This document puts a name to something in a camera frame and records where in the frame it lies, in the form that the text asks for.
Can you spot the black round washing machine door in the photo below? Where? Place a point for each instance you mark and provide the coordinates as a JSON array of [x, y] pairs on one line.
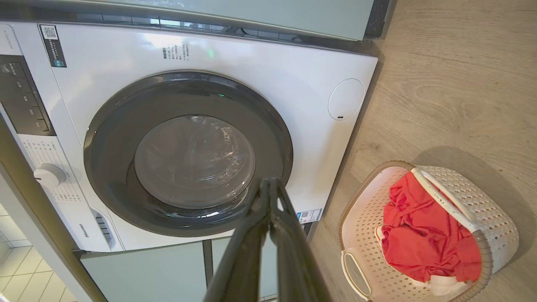
[[117, 167]]

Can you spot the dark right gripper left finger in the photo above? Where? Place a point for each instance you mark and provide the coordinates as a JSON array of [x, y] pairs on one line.
[[243, 260]]

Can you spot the white washing machine knob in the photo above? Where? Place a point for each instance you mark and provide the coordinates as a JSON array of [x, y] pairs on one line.
[[49, 175]]

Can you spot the white perforated laundry basket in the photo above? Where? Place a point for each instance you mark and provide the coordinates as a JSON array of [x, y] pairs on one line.
[[491, 218]]

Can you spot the white garment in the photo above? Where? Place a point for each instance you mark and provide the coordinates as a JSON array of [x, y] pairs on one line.
[[444, 285]]

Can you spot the blue energy label sticker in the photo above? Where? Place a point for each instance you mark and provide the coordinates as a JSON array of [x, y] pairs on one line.
[[309, 215]]

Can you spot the pale green cabinet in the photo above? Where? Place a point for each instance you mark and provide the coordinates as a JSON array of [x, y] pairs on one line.
[[272, 16], [147, 272]]

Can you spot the white front-load washing machine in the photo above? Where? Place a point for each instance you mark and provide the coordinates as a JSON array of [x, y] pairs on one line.
[[126, 54]]

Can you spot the round white filter cover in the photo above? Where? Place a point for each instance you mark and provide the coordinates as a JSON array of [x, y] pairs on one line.
[[346, 98]]

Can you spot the black QR code sticker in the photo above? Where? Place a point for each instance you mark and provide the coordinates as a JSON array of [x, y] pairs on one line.
[[52, 46]]

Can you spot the red garment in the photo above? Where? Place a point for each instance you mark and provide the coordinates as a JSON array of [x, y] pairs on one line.
[[423, 239]]

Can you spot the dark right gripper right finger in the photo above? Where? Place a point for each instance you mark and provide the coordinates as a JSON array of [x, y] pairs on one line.
[[298, 268]]

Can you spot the black washing machine control panel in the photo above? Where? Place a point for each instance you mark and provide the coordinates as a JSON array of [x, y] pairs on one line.
[[23, 100]]

